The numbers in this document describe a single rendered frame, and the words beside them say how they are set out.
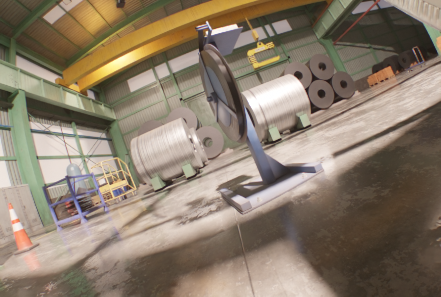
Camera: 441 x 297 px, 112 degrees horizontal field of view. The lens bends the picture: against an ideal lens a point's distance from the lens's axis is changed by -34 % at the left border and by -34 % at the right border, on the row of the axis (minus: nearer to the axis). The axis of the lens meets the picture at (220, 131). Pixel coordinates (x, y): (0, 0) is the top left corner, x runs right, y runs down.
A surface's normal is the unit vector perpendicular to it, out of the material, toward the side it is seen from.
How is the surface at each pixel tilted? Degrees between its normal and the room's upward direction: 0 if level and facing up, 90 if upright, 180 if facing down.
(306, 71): 90
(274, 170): 90
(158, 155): 94
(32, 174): 90
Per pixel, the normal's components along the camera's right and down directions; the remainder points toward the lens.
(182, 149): 0.07, 0.11
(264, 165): 0.16, -0.15
